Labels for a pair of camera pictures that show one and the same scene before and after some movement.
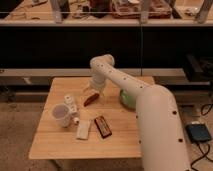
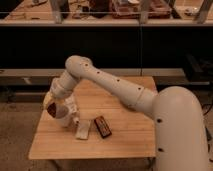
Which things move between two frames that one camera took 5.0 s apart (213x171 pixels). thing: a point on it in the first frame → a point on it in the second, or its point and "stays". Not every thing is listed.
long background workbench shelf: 106,12 stays
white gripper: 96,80 → 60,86
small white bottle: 76,120 stays
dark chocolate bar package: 102,127 stays
